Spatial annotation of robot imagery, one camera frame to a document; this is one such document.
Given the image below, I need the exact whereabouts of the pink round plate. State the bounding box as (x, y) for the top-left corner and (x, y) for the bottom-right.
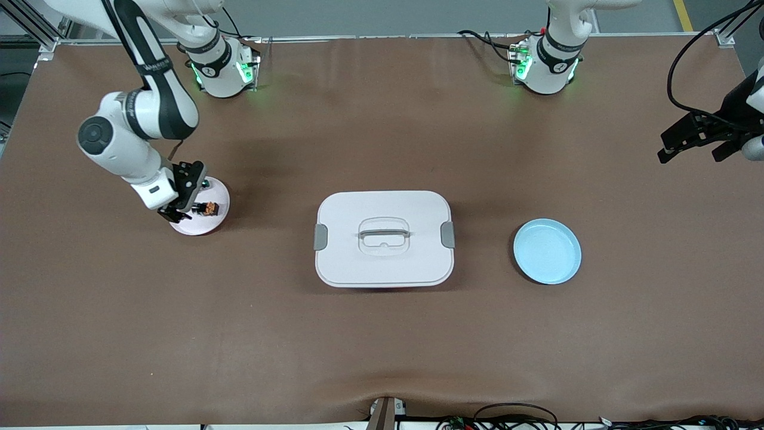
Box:
(169, 176), (231, 237)

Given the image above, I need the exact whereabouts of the light blue round plate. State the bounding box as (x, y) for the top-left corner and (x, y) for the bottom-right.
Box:
(513, 218), (583, 285)

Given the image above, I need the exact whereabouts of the white lidded storage box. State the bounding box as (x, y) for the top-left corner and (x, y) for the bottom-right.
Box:
(313, 191), (455, 288)

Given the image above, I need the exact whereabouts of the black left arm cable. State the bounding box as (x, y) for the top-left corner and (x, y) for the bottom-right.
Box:
(667, 0), (764, 129)

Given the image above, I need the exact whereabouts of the aluminium frame post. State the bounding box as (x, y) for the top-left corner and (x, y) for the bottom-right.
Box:
(0, 0), (75, 54)
(713, 0), (764, 48)

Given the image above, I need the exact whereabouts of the black base power cable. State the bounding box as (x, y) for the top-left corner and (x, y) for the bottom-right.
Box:
(458, 30), (515, 63)
(221, 5), (263, 44)

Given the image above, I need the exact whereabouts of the metal table edge rail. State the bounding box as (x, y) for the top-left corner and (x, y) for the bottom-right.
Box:
(57, 33), (735, 46)

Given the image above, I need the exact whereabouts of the black cable bundle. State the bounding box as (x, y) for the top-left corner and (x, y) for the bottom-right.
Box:
(599, 414), (764, 430)

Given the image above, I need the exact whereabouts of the metal table edge bracket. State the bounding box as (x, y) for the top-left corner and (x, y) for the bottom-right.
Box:
(367, 396), (408, 430)

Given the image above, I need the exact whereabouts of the black looped cable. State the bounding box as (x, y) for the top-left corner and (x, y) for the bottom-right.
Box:
(472, 403), (560, 430)

